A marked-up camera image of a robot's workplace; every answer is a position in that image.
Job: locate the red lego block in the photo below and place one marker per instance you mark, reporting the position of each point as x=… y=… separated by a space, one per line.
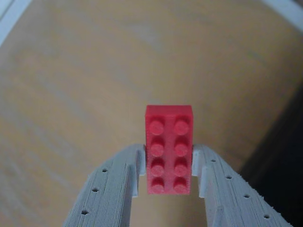
x=169 y=151

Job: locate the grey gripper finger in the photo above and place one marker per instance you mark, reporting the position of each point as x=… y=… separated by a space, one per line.
x=232 y=201
x=109 y=194

